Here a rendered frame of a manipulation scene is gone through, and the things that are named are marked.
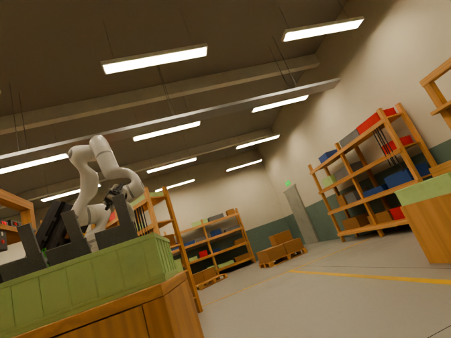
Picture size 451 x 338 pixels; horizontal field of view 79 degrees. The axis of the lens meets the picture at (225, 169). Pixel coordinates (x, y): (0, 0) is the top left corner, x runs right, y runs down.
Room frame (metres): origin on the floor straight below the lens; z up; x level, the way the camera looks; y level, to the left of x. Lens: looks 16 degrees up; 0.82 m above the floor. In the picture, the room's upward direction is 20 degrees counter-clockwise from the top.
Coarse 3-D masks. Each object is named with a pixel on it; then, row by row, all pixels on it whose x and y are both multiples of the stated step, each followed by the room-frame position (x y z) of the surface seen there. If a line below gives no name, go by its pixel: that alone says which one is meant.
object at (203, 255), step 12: (216, 216) 10.79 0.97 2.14; (228, 216) 10.83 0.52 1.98; (192, 228) 10.47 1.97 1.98; (204, 228) 10.62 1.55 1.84; (228, 228) 10.88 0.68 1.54; (240, 228) 10.90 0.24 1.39; (204, 240) 10.54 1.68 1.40; (240, 240) 10.98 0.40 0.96; (204, 252) 10.60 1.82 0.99; (216, 252) 10.66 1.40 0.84; (252, 252) 10.97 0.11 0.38; (216, 264) 10.62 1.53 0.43; (228, 264) 10.77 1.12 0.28
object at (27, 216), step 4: (20, 212) 2.57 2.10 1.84; (24, 212) 2.58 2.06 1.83; (28, 212) 2.59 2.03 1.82; (32, 212) 2.64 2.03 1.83; (24, 216) 2.58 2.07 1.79; (28, 216) 2.59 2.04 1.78; (32, 216) 2.63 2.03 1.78; (24, 220) 2.57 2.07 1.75; (28, 220) 2.58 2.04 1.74; (32, 220) 2.62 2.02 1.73; (24, 224) 2.57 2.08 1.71; (32, 224) 2.60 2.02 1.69; (36, 232) 2.66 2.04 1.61
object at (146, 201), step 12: (144, 192) 4.62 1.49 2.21; (156, 192) 4.93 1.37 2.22; (132, 204) 4.99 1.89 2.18; (144, 204) 4.66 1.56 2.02; (156, 204) 5.24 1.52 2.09; (168, 204) 4.96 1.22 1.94; (144, 216) 4.67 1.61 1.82; (108, 228) 5.83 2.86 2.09; (144, 228) 4.70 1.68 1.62; (156, 228) 4.62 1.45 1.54; (180, 240) 4.97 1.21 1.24; (180, 264) 5.00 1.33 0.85; (192, 276) 5.00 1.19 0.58; (192, 288) 4.97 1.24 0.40
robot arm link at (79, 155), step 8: (72, 152) 1.37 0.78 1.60; (80, 152) 1.38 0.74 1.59; (88, 152) 1.42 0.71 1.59; (72, 160) 1.39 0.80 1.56; (80, 160) 1.40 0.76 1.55; (88, 160) 1.45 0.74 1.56; (96, 160) 1.49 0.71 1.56; (80, 168) 1.43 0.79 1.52; (88, 168) 1.46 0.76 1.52; (80, 176) 1.49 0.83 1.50; (88, 176) 1.48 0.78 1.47; (96, 176) 1.52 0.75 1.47; (88, 184) 1.50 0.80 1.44; (96, 184) 1.54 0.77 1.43; (80, 192) 1.53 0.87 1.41; (88, 192) 1.52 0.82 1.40; (96, 192) 1.57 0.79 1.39; (80, 200) 1.53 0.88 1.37; (88, 200) 1.54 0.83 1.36; (72, 208) 1.55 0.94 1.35; (80, 208) 1.53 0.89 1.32; (88, 208) 1.58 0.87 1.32; (80, 216) 1.54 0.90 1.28; (88, 216) 1.57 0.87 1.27; (80, 224) 1.56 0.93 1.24; (88, 224) 1.61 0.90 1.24
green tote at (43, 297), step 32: (96, 256) 0.93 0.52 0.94; (128, 256) 0.95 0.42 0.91; (160, 256) 1.00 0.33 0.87; (0, 288) 0.88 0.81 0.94; (32, 288) 0.89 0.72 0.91; (64, 288) 0.91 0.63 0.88; (96, 288) 0.92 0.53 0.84; (128, 288) 0.94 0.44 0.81; (0, 320) 0.88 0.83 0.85; (32, 320) 0.89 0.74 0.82
